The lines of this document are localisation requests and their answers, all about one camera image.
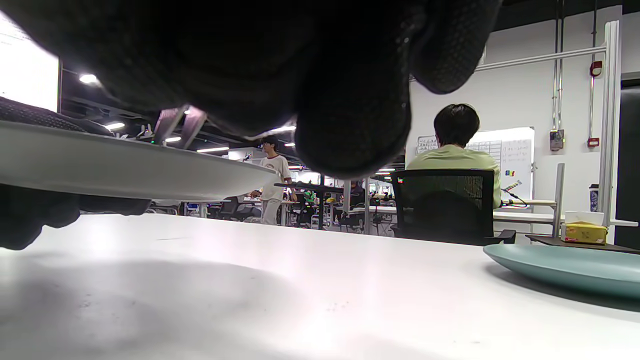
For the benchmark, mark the person's right hand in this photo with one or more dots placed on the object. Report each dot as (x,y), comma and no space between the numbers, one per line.
(250,50)

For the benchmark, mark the person's left hand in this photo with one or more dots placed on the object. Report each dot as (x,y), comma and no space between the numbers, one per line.
(30,215)

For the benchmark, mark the grey plate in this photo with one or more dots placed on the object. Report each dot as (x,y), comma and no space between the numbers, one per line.
(125,170)

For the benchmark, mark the metal tweezers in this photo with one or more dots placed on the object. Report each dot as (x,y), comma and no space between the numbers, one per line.
(166,125)

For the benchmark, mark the teal plate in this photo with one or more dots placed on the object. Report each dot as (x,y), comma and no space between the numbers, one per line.
(575,270)

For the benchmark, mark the group of ceiling lights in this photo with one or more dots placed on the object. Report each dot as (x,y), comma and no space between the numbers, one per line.
(88,78)

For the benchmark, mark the black office table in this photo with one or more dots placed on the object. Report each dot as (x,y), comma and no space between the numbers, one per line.
(310,187)

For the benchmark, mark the bright white panel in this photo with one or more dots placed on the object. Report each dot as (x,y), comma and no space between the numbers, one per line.
(25,65)

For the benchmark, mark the black mesh office chair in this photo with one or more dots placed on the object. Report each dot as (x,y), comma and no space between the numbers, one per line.
(440,215)

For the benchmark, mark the whiteboard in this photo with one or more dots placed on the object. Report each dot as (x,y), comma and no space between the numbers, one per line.
(515,160)

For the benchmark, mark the white office desk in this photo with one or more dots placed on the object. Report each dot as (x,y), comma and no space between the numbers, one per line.
(525,217)

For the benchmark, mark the red fire alarm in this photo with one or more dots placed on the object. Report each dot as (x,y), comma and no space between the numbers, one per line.
(596,69)

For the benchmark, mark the red call point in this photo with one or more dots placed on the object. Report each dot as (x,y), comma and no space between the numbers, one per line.
(593,142)

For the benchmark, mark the dark drink bottle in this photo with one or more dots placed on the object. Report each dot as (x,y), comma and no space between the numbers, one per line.
(594,200)

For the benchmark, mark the brown side table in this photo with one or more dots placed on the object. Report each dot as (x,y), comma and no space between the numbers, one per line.
(575,246)

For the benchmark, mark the yellow tissue box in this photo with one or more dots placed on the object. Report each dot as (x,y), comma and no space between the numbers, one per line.
(582,234)

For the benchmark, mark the black door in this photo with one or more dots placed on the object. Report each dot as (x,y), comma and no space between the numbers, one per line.
(629,165)

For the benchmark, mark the metal wall conduit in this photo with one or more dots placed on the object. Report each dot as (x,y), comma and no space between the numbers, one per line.
(555,75)

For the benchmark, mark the grey wall box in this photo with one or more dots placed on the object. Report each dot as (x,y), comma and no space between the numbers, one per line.
(556,141)

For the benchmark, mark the aluminium frame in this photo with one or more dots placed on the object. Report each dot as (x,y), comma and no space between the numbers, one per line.
(611,125)

